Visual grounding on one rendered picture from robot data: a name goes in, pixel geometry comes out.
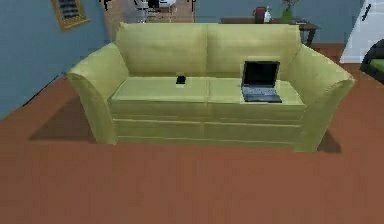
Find black chair with green cushion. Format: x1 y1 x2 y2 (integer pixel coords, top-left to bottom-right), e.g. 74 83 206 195
359 39 384 84

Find gold framed wall picture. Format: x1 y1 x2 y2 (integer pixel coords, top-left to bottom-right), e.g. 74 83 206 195
50 0 91 32

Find dark red box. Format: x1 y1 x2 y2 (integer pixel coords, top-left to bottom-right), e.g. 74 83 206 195
254 6 267 24

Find white room door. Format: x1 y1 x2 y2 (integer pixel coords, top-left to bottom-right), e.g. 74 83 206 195
339 0 384 64

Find dark brown side table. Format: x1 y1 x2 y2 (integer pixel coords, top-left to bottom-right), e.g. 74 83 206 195
219 17 322 48

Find green vase with plant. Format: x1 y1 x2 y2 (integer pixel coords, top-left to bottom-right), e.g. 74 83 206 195
280 0 299 24

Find yellow-green sofa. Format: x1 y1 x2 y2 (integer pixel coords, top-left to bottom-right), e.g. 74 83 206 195
66 21 357 154

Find black door handle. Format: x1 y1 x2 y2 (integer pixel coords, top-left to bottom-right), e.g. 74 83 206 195
362 3 372 22

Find black open laptop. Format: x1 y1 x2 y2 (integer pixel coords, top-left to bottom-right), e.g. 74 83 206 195
240 60 283 104

